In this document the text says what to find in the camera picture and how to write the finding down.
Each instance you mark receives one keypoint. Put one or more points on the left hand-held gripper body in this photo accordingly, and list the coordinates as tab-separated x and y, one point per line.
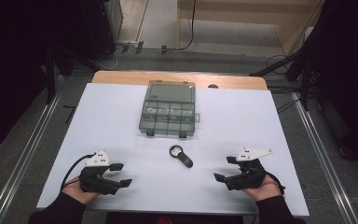
93	182

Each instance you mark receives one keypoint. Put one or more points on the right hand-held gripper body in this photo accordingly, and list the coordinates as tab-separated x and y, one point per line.
248	177

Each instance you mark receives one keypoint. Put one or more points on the clear plastic compartment box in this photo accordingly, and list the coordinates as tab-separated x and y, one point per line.
167	109

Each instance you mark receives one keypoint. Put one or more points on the person's left hand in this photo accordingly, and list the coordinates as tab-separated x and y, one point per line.
77	192

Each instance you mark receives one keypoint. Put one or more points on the person's right hand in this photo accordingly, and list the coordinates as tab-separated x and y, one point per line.
265	192

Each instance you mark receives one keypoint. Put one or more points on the white table cover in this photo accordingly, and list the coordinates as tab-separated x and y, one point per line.
105	124

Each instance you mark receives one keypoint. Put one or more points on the small white part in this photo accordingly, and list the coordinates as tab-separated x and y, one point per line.
151	109

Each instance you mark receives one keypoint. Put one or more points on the dark round table grommet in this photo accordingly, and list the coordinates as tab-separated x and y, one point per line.
213	86

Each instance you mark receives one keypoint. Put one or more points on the wooden table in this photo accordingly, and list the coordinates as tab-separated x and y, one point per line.
124	77

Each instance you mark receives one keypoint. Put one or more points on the black metal stand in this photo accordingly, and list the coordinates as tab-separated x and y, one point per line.
292	62
51	77

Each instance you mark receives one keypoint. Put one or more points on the black computer tower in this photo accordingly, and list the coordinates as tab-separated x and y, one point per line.
102	25

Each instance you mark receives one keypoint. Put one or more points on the black curtain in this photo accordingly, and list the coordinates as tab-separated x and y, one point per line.
12	62
348	62

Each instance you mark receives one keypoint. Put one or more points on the light wooden shelf unit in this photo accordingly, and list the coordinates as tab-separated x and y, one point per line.
292	28

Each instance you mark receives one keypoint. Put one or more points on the metal floor rail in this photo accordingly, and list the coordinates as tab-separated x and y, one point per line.
28	155
320	155

